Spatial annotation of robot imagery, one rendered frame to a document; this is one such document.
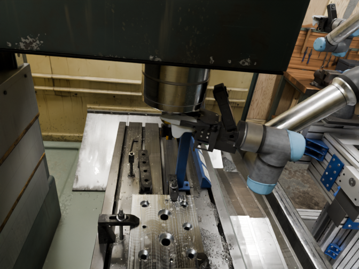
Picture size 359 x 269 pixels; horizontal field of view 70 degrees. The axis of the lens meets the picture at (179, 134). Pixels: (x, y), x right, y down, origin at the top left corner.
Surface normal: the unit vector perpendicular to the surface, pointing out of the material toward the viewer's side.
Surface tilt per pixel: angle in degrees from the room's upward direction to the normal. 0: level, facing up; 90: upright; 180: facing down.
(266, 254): 8
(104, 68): 90
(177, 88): 90
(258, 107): 90
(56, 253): 0
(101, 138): 24
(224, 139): 89
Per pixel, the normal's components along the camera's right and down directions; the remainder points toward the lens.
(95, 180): 0.14, -0.56
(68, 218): 0.11, -0.85
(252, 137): -0.06, 0.04
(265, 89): 0.02, 0.52
